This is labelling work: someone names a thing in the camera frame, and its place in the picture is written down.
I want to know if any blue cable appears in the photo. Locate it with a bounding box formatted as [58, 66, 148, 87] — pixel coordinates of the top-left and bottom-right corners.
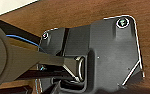
[5, 33, 47, 54]

